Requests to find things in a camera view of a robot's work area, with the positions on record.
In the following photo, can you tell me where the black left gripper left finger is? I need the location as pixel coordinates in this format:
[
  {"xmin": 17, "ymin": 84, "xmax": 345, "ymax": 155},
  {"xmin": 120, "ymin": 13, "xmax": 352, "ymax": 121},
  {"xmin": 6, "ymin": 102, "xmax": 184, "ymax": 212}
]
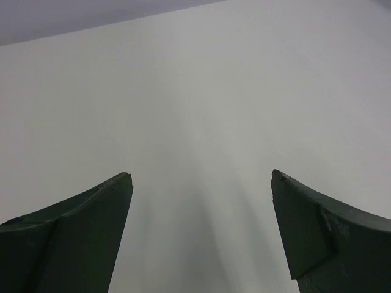
[{"xmin": 1, "ymin": 172, "xmax": 133, "ymax": 292}]

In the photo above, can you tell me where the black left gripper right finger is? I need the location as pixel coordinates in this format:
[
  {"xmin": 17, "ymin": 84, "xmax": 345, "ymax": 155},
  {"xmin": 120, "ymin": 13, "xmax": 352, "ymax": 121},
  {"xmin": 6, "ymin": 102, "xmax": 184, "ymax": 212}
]
[{"xmin": 271, "ymin": 170, "xmax": 390, "ymax": 293}]

